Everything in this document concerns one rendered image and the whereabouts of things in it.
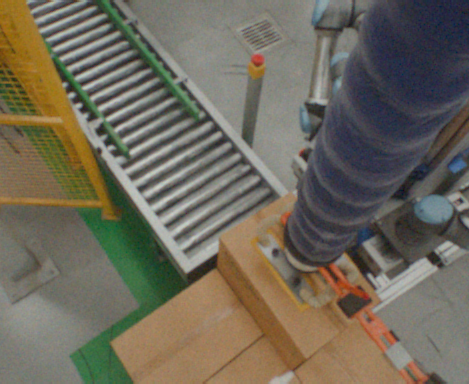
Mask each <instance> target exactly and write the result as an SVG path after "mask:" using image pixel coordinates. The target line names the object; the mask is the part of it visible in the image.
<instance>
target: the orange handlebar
mask: <svg viewBox="0 0 469 384"><path fill-rule="evenodd" d="M290 214H291V212H283V213H282V216H281V221H282V224H283V225H284V226H285V224H286V221H287V217H289V215H290ZM329 267H330V269H331V270H332V271H333V272H334V274H335V275H336V276H337V278H338V279H339V280H342V281H343V282H345V283H347V284H349V285H351V284H350V283H349V281H347V279H346V277H345V276H343V275H342V272H341V271H339V269H338V268H337V266H336V265H335V264H334V263H332V264H331V265H329ZM317 268H318V270H319V271H320V272H321V274H322V275H323V277H324V278H325V279H326V280H327V281H328V283H329V285H331V286H332V288H333V289H334V290H335V292H336V293H337V294H338V296H340V295H343V293H344V292H343V290H341V288H340V287H339V286H338V284H337V283H336V282H335V280H333V278H332V276H331V275H329V273H328V271H326V269H325V268H324V267H317ZM351 286H352V285H351ZM364 312H365V313H366V314H367V315H368V316H369V318H370V320H371V321H372V322H370V323H368V322H367V321H366V320H365V319H364V317H363V316H362V315H361V314H359V315H357V316H356V317H355V318H356V319H357V320H359V323H360V324H361V325H362V326H363V327H364V328H363V330H365V333H366V334H367V335H369V337H370V339H371V341H375V342H376V345H377V346H378V347H379V348H380V349H381V352H385V351H386V350H387V349H388V348H387V347H386V345H385V344H384V342H382V341H381V340H380V337H379V336H381V335H382V334H383V336H384V337H385V338H386V340H387V341H388V342H390V344H391V345H393V344H394V343H396V340H395V338H393V337H392V336H391V334H390V332H388V328H387V327H386V326H385V325H384V323H383V321H381V320H380V318H379V317H377V316H375V314H374V313H373V311H372V310H371V309H370V308H369V307H368V308H367V309H366V310H364ZM407 365H408V366H409V369H410V370H411V371H412V372H413V373H414V374H415V377H417V378H418V380H420V379H421V378H422V377H424V375H423V374H422V373H421V372H420V370H419V369H418V367H417V366H415V365H414V362H413V361H412V360H411V361H410V362H409V364H407ZM398 372H399V375H401V376H402V377H403V379H404V380H405V382H406V383H407V384H416V383H415V382H414V381H413V380H412V379H411V377H410V376H409V375H408V373H407V372H406V371H405V370H404V368H402V369H401V370H398Z"/></svg>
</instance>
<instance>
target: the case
mask: <svg viewBox="0 0 469 384"><path fill-rule="evenodd" d="M296 200H297V197H296V196H295V194H294V193H293V192H292V191H291V192H289V193H287V195H284V196H282V197H281V198H280V199H278V200H276V201H274V203H272V204H269V205H268V206H267V207H265V208H263V209H261V211H259V212H256V213H255V214H254V215H252V217H248V219H246V220H245V221H242V222H241V223H239V225H235V227H233V228H232V229H229V230H228V231H226V233H224V234H222V235H220V236H219V242H218V268H219V269H221V271H222V274H224V276H225V277H226V279H227V280H228V282H229V283H230V285H231V287H233V288H234V290H235V292H236V293H237V295H238V296H239V298H240V299H241V301H243V303H244V305H245V306H246V307H247V309H248V311H249V312H250V313H251V315H253V318H254V320H256V321H257V324H258V325H259V326H260V328H261V329H262V331H263V332H264V334H265V335H266V337H267V338H268V340H270V342H271V345H273V346H274V348H275V349H276V351H277V353H278V354H279V355H280V357H281V359H282V360H283V361H284V362H285V365H286V366H287V367H288V368H289V370H290V371H292V370H293V369H294V368H295V367H297V366H299V364H300V363H302V362H304V361H305V360H306V359H308V357H310V356H312V355H313V353H315V352H317V351H318V350H319V349H320V348H321V347H323V346H324V345H326V344H327V343H328V342H330V341H331V339H333V338H335V337H336V336H337V335H338V334H339V333H341V332H342V331H344V330H345V329H347V328H348V327H349V326H350V325H351V324H353V323H354V322H355V321H356V320H357V319H356V318H354V319H352V320H351V319H350V318H349V319H347V317H346V316H345V315H344V313H343V312H342V311H341V309H339V306H338V305H337V304H336V303H337V301H336V299H338V297H339V296H338V294H337V293H336V295H335V296H334V299H332V300H330V302H328V303H326V304H324V306H321V307H320V308H319V307H317V308H315V307H309V308H308V309H307V310H306V311H305V312H300V311H299V310H298V308H297V307H296V305H295V304H294V302H292V299H291V298H290V297H289V296H288V294H287V292H285V290H284V289H283V287H282V286H281V285H280V283H279V282H278V280H277V279H276V278H275V277H274V274H272V273H271V271H270V269H269V268H268V267H267V265H265V262H264V261H263V260H262V259H261V256H259V255H258V253H257V252H256V250H255V249H254V248H253V247H252V244H251V243H250V240H251V239H252V238H255V237H256V236H257V234H256V227H257V226H258V224H260V222H261V221H263V220H264V219H265V217H269V216H270V215H271V216H272V215H273V214H274V215H275V214H278V215H279V212H281V209H282V208H283V207H284V206H286V205H287V204H290V203H292V202H295V201H296ZM269 229H270V230H271V231H272V232H273V233H274V235H275V236H276V237H277V238H278V240H279V242H280V243H282V246H283V247H285V243H284V239H283V231H282V229H281V228H280V227H279V225H277V224H276V225H275V224H274V225H272V226H270V227H269ZM358 274H359V277H358V280H357V282H355V283H354V284H353V285H352V286H355V285H356V284H357V285H358V286H359V285H361V286H362V288H363V289H364V290H365V291H366V292H367V293H368V294H369V296H370V297H371V298H372V302H373V305H372V306H369V308H370V309H373V307H374V306H377V305H378V303H380V302H382V299H381V298H380V297H379V296H378V295H377V293H376V292H375V291H374V290H373V289H372V287H371V286H370V285H369V284H368V283H367V282H366V280H365V279H364V277H362V276H361V274H360V272H358ZM305 276H306V277H307V278H308V279H309V280H310V283H311V284H313V286H314V287H315V289H316V290H317V291H318V293H321V294H322V293H324V290H325V289H326V286H325V285H324V283H323V282H322V281H321V280H320V279H319V277H318V275H316V274H315V273H313V274H305Z"/></svg>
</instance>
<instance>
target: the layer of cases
mask: <svg viewBox="0 0 469 384"><path fill-rule="evenodd" d="M111 345H112V347H113V348H114V350H115V351H116V352H117V356H119V358H120V360H121V362H122V363H123V365H124V366H125V367H126V371H128V373H129V375H130V377H131V378H132V380H133V381H134V382H135V383H134V384H407V383H406V382H405V380H404V379H403V377H402V376H401V375H399V372H398V371H396V372H394V370H393V369H392V368H391V366H390V365H389V364H388V362H387V361H386V360H385V358H384V357H382V354H381V353H382V352H381V349H380V348H379V347H378V346H377V345H376V342H375V341H371V339H370V337H369V335H367V334H366V333H365V330H363V327H362V326H361V325H360V324H359V322H358V321H357V320H356V321H355V322H354V323H353V324H351V325H350V326H349V327H348V328H347V329H345V330H344V331H342V332H341V333H339V334H338V335H337V336H336V337H335V338H333V339H331V341H330V342H328V343H327V344H326V345H324V346H323V347H321V348H320V349H319V350H318V351H317V352H315V353H313V355H312V356H310V357H308V359H306V360H305V361H304V362H302V363H300V364H299V366H297V367H295V368H294V369H293V370H292V371H290V370H289V368H288V367H287V366H286V365H285V362H284V361H283V360H282V359H281V357H280V355H279V354H278V353H277V351H276V349H275V348H274V346H273V345H271V342H270V340H268V338H267V337H266V335H265V334H264V332H263V331H262V329H261V328H260V326H259V325H258V324H257V321H256V320H254V318H253V315H251V313H250V312H249V311H248V309H247V307H246V306H245V305H244V303H243V301H241V299H240V298H239V296H238V295H237V293H236V292H235V290H234V288H233V287H231V285H230V283H229V282H228V280H227V279H226V277H225V276H224V274H222V271H221V269H219V268H217V269H213V271H211V272H210V273H209V274H206V275H205V276H204V277H203V278H200V280H198V281H197V282H195V283H194V284H192V285H191V286H190V287H189V288H186V290H184V291H183V292H182V293H179V294H178V295H177V296H176V297H175V298H172V299H171V300H170V301H168V303H165V304H164V305H163V306H162V307H160V308H158V309H157V310H155V311H154V312H153V313H151V314H149V316H147V317H146V318H144V319H143V320H141V321H140V322H139V323H137V324H135V325H134V326H133V327H132V328H130V329H128V330H127V331H125V332H124V333H123V334H122V335H119V336H118V337H117V338H116V339H114V340H113V341H111Z"/></svg>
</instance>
